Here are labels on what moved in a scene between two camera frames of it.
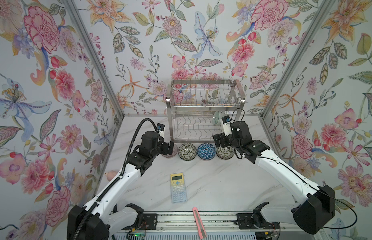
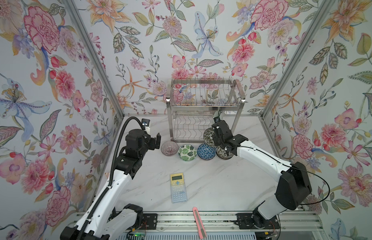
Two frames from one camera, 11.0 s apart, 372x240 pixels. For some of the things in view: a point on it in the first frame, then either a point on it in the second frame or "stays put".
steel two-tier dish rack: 192,103 stays put
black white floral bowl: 187,151 -> 208,137
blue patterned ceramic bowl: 206,151 stays put
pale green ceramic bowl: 215,117 stays put
